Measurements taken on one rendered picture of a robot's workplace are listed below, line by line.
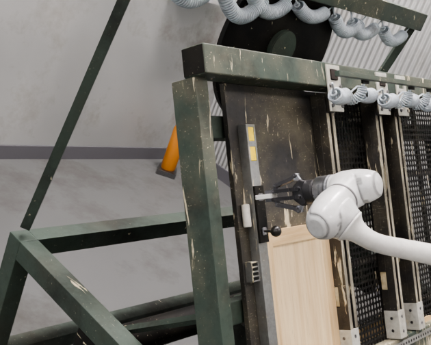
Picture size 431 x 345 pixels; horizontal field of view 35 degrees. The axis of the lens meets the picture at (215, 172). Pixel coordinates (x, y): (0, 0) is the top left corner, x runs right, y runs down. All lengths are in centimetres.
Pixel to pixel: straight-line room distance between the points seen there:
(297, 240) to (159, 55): 380
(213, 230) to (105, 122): 400
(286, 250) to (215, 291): 45
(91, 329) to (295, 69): 126
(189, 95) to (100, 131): 393
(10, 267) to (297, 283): 127
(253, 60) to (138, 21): 356
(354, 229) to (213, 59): 73
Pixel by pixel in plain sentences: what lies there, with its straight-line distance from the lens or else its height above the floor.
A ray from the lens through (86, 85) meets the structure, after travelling 267.
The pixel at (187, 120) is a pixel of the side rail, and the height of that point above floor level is 167.
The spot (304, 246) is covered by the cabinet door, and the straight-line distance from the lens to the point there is 265.
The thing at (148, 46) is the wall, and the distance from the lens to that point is 605.
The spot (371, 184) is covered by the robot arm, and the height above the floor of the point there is 177.
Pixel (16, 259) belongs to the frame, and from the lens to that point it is 307.
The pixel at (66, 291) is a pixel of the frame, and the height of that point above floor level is 78.
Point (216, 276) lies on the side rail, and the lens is 220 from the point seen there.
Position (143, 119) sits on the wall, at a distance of 636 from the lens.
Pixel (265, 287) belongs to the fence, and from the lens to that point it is 241.
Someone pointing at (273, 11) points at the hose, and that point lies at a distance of 301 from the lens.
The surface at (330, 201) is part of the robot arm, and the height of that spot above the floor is 171.
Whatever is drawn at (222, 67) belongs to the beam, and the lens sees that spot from 226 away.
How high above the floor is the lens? 230
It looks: 19 degrees down
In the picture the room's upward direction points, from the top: 21 degrees clockwise
